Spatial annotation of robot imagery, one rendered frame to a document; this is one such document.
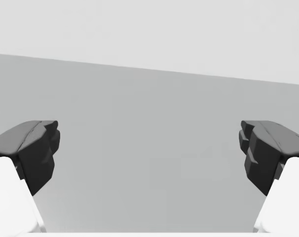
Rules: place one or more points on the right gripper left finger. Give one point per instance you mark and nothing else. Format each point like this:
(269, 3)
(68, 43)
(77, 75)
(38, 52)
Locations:
(28, 158)

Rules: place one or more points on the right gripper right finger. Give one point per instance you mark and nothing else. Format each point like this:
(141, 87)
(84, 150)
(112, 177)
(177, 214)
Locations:
(265, 158)

